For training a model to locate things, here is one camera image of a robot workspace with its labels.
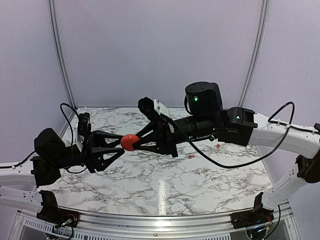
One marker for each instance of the red round cap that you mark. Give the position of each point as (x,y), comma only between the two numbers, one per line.
(127,142)

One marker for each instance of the aluminium front rail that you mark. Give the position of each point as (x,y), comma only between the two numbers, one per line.
(103,226)

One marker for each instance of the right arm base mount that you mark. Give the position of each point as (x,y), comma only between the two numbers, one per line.
(256,216)

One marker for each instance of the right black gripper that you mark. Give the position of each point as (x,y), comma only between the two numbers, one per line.
(164,140)

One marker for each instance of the right aluminium frame post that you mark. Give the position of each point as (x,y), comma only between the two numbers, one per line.
(255,53)

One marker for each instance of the aluminium frame post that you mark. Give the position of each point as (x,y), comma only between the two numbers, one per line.
(255,53)
(59,52)

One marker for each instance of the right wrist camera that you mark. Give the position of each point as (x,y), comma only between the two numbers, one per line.
(153,110)

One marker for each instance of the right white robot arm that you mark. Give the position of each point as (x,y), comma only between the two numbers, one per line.
(244,127)

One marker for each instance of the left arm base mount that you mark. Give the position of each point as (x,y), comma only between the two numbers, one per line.
(51,212)

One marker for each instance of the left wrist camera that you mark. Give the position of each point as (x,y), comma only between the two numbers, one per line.
(83,130)

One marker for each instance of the left aluminium frame post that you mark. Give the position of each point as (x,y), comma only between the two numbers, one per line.
(59,52)

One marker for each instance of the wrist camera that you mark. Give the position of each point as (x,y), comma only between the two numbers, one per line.
(83,130)
(153,110)

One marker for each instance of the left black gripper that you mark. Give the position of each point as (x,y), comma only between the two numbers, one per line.
(92,154)

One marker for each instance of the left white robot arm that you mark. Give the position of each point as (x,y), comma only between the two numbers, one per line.
(36,171)

